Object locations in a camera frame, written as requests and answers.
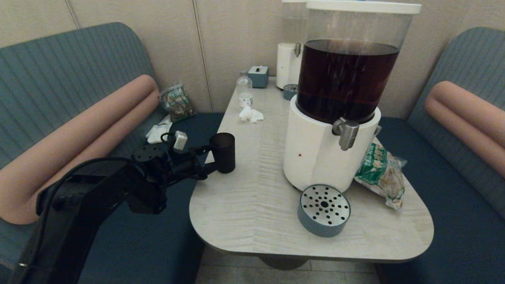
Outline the dark tumbler cup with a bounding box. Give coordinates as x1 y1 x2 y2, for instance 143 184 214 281
209 133 236 174

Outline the silver metal dispenser tap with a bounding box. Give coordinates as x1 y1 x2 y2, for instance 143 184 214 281
331 117 360 151

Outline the white napkin packet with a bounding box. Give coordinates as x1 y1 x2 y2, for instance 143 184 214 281
145 114 173 144

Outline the crumpled clear snack bag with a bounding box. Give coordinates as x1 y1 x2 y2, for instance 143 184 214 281
159 83 196 123

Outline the crumpled white tissue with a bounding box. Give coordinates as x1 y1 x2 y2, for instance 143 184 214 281
239 106 264 123

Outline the clear plastic bottle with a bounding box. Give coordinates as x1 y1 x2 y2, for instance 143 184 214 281
236 71 253 108

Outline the blue-grey tissue box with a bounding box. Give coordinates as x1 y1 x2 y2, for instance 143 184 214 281
248 65 269 89

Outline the large white dark-tea drink dispenser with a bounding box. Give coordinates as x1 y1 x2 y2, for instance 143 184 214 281
283 0 422 193

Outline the pink bolster cushion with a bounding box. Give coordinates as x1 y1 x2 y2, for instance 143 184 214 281
425 81 505 178
0 75 160 225

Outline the small white clear drink dispenser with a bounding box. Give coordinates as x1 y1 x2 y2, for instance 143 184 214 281
276 0 308 90

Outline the round blue-grey perforated drip tray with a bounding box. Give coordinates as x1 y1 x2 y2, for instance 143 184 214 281
297 184 351 238

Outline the teal booth bench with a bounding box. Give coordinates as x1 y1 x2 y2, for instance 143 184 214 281
0 22 225 284
373 27 505 284

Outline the clear green-print grain snack bag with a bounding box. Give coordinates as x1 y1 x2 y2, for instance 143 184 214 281
354 142 408 210

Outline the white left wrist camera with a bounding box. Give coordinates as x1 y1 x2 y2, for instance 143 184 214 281
173 131 188 151

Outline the round table pedestal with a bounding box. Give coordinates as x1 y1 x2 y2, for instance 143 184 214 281
258 254 310 271

